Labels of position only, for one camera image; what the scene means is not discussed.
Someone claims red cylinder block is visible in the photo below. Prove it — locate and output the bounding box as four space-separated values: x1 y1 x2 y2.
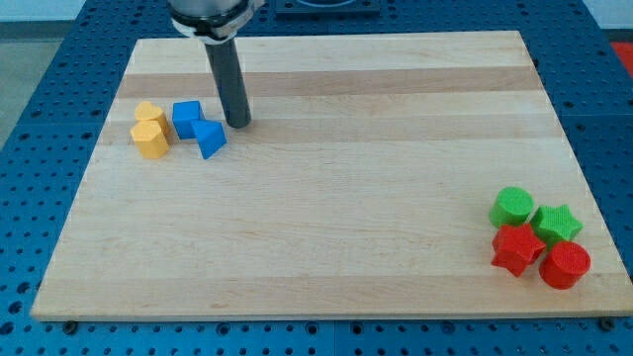
539 241 591 290

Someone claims wooden board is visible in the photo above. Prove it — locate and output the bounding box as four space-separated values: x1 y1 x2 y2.
31 31 632 322

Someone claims yellow hexagon block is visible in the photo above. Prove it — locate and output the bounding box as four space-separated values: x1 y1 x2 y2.
130 121 170 159

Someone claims blue cube block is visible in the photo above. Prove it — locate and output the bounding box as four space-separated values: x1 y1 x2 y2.
172 101 204 139

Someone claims blue triangle block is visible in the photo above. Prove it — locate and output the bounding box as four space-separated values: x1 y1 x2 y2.
192 120 226 159

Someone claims green cylinder block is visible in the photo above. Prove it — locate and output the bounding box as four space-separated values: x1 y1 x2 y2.
489 186 534 227

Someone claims green star block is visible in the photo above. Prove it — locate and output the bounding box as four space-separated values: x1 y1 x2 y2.
529 205 584 250

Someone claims yellow heart block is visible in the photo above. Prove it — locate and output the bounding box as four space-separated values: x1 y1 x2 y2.
135 101 170 134

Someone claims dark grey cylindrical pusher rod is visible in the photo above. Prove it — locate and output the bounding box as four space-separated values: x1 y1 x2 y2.
205 39 251 129

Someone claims red star block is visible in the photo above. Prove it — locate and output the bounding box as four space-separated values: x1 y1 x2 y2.
491 223 546 277

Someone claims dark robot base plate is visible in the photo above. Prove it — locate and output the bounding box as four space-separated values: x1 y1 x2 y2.
271 0 383 16

